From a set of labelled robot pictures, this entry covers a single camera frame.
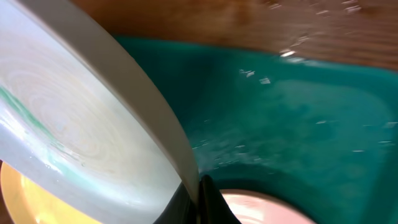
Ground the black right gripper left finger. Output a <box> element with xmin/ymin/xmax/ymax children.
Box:
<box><xmin>154</xmin><ymin>184</ymin><xmax>197</xmax><ymax>224</ymax></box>

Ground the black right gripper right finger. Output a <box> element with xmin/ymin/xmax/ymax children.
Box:
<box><xmin>198</xmin><ymin>175</ymin><xmax>241</xmax><ymax>224</ymax></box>

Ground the light blue plate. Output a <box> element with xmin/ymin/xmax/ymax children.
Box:
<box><xmin>1</xmin><ymin>0</ymin><xmax>199</xmax><ymax>223</ymax></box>

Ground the yellow plate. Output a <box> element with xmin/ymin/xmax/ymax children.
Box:
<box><xmin>1</xmin><ymin>163</ymin><xmax>99</xmax><ymax>224</ymax></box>

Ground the teal plastic tray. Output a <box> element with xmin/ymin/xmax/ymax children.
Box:
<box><xmin>117</xmin><ymin>36</ymin><xmax>397</xmax><ymax>223</ymax></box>

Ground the pink plate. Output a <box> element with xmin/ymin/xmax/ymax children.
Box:
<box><xmin>220</xmin><ymin>189</ymin><xmax>315</xmax><ymax>224</ymax></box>

